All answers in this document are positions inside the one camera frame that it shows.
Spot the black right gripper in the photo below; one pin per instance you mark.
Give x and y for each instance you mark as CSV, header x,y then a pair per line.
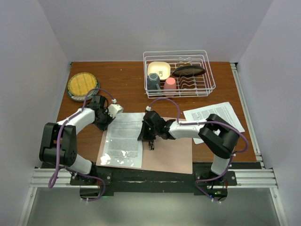
x,y
143,136

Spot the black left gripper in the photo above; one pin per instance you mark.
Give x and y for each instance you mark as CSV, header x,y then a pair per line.
x,y
103,127

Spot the printed paper document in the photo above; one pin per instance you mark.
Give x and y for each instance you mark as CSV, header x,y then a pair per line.
x,y
223,110
120,146

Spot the pink file folder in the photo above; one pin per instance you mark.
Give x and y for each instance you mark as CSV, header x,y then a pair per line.
x,y
168,156

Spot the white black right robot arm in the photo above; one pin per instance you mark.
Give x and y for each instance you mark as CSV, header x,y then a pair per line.
x,y
216,133

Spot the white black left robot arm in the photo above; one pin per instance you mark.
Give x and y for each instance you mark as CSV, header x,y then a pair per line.
x,y
59,140

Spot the black folder clip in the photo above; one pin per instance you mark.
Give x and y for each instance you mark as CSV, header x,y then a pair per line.
x,y
151,144

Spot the dark green mug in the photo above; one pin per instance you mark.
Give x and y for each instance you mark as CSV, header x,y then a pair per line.
x,y
153,82

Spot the pink cup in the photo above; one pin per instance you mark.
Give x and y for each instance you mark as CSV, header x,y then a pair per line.
x,y
170,85

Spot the cream square bowl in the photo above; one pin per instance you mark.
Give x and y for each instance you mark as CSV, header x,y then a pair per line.
x,y
162,69

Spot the dark brown oval plate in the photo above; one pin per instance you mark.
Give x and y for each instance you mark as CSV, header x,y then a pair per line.
x,y
189,71

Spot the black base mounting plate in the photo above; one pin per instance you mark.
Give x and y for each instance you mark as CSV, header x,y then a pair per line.
x,y
107,181

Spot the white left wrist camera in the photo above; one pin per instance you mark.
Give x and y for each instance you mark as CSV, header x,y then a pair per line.
x,y
114,109

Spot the white wire dish rack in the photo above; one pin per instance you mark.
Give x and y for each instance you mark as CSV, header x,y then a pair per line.
x,y
196,86

